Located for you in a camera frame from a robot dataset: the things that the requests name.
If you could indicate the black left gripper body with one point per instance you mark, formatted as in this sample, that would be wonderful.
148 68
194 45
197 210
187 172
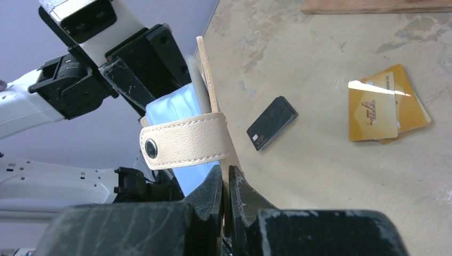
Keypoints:
145 67

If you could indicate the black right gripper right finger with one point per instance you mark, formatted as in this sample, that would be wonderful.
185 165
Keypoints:
260 228

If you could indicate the gold credit card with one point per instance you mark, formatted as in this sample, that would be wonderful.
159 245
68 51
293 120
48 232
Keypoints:
384 107

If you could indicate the brown plywood board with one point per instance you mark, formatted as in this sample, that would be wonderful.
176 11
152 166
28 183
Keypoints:
374 6

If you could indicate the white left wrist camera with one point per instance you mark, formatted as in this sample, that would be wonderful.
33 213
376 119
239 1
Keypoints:
97 27

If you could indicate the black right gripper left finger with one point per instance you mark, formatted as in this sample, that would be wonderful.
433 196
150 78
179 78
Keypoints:
191 226

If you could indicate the tan leather card holder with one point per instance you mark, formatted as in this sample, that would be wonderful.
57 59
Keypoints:
187 132

